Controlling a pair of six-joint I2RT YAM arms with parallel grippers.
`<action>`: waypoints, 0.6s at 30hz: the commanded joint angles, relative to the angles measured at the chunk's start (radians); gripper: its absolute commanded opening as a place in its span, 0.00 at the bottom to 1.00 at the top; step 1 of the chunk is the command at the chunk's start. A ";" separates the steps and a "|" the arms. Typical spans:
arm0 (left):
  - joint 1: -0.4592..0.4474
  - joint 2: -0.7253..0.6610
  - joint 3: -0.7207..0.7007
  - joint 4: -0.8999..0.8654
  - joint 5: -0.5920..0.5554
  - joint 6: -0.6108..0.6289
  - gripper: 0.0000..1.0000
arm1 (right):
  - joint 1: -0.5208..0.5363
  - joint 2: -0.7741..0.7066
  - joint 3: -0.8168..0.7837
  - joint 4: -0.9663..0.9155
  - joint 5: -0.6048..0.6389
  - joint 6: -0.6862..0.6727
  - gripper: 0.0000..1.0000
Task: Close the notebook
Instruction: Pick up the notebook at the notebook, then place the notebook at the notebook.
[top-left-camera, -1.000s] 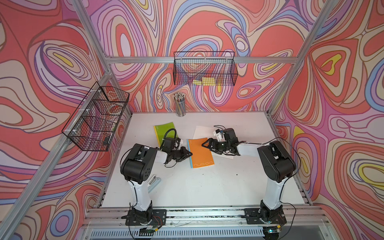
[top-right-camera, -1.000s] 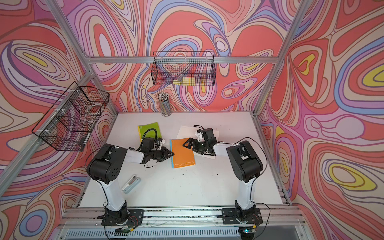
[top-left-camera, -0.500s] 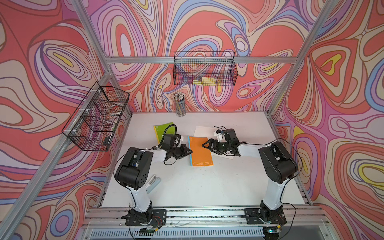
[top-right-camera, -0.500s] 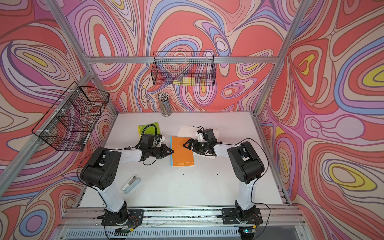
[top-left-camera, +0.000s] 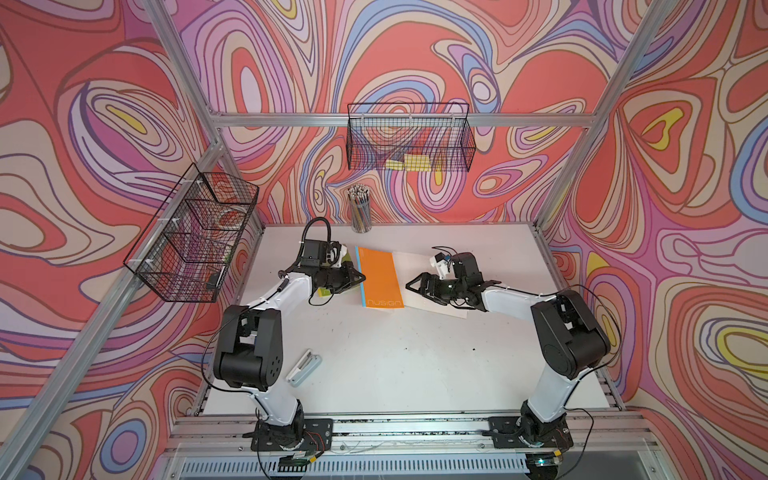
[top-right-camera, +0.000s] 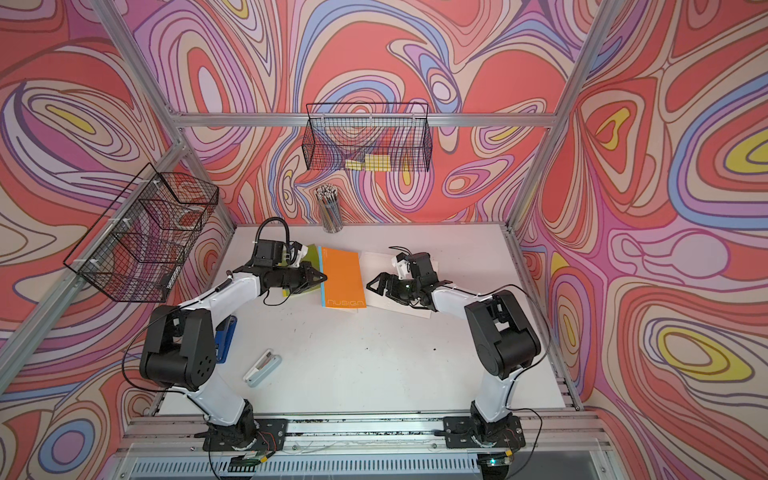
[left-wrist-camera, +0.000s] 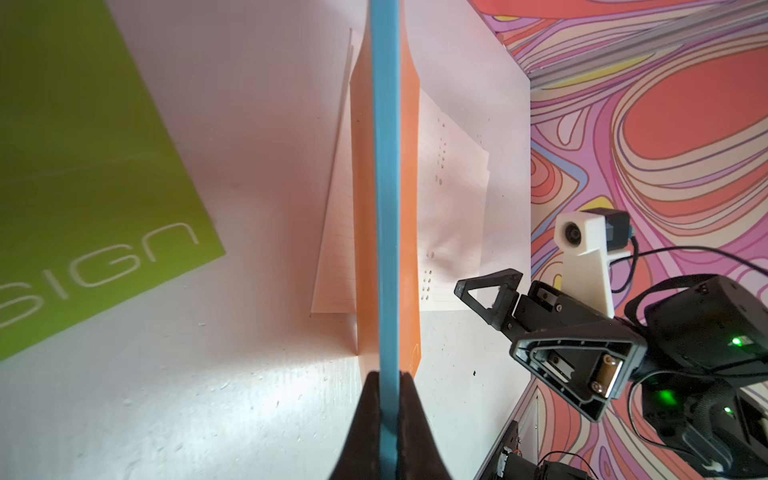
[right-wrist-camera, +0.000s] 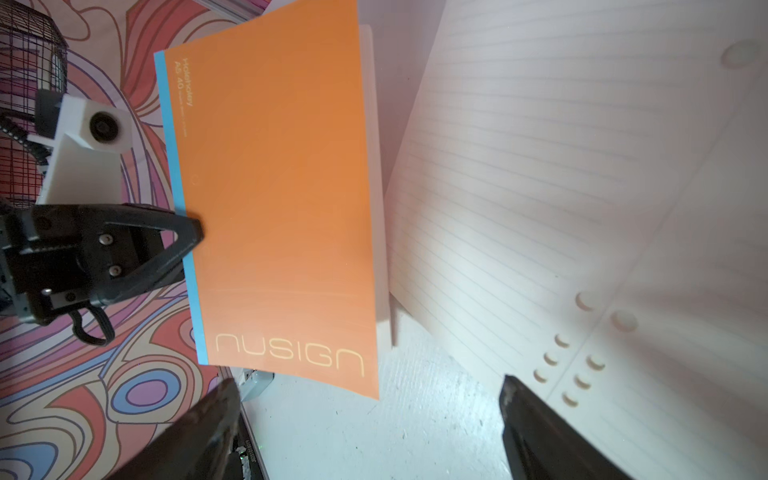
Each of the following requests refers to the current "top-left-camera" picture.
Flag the metal pen cup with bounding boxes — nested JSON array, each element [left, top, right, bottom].
[[347, 184, 372, 233]]

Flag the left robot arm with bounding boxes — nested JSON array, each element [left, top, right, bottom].
[[212, 240, 365, 428]]

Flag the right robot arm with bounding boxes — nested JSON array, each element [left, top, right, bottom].
[[405, 252, 611, 447]]

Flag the light blue white stapler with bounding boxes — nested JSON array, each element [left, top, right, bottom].
[[285, 349, 322, 388]]

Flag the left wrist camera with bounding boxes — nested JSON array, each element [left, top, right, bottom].
[[326, 241, 348, 268]]

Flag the black wire basket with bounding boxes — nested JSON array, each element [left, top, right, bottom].
[[123, 164, 259, 303], [346, 100, 477, 173]]

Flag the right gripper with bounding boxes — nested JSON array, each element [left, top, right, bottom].
[[405, 273, 466, 305]]

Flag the orange cover notebook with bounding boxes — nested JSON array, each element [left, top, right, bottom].
[[355, 247, 405, 310]]

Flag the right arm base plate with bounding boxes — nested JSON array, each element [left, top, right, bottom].
[[482, 414, 574, 451]]

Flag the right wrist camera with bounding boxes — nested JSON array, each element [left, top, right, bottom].
[[430, 248, 453, 280]]

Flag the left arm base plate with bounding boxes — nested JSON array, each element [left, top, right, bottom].
[[250, 418, 334, 453]]

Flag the yellow sticky notes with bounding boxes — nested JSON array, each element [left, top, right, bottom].
[[384, 154, 433, 172]]

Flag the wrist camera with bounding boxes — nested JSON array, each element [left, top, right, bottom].
[[326, 241, 348, 268], [430, 248, 453, 280]]

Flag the remaining cream lined notebook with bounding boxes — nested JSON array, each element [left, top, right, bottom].
[[393, 250, 468, 319]]

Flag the black wire basket back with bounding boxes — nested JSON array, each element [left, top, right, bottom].
[[346, 100, 477, 173]]

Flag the black wire basket left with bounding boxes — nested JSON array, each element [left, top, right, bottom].
[[123, 164, 259, 303]]

